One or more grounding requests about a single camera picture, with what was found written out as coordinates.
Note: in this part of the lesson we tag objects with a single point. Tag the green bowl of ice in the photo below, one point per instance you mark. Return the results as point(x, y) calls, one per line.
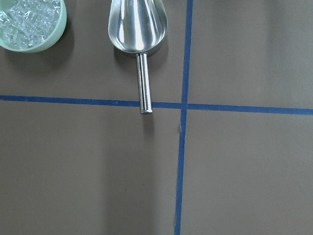
point(30, 26)

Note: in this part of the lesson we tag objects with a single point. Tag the steel ice scoop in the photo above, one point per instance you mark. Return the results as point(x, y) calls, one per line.
point(138, 28)

